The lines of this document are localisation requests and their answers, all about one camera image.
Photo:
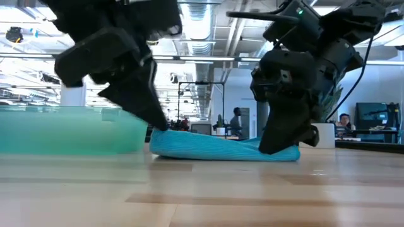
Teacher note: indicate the blue microfiber towel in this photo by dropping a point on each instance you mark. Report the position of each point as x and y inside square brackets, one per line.
[205, 148]

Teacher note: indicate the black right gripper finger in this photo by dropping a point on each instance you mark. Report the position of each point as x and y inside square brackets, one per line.
[313, 137]
[284, 126]

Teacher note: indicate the small cactus in white pot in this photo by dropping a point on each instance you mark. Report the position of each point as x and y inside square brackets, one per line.
[220, 130]

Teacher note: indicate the teal translucent plastic basket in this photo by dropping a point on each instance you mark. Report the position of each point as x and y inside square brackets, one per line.
[63, 132]

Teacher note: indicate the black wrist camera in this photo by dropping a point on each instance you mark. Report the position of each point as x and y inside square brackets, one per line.
[161, 19]
[293, 28]

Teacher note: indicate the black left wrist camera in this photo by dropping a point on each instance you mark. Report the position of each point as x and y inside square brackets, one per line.
[161, 19]

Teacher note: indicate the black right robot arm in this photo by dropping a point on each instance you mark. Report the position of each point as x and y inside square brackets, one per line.
[347, 19]

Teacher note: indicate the person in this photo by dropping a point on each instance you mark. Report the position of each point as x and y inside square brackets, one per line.
[236, 121]
[344, 121]

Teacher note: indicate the black ceiling lamp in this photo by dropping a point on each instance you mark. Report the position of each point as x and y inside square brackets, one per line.
[14, 34]

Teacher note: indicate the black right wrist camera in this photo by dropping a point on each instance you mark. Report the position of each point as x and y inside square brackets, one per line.
[293, 28]

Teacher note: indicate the white building pillar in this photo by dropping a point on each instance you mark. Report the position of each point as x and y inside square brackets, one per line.
[72, 96]

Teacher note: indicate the black wall television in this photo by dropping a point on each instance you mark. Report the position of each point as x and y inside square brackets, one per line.
[372, 115]

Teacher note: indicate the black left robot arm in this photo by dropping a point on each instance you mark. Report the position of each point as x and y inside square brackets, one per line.
[94, 12]

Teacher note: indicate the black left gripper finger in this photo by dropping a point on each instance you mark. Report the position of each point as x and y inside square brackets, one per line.
[139, 91]

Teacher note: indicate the green plant in white pot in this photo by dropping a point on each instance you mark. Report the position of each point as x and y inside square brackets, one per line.
[326, 135]

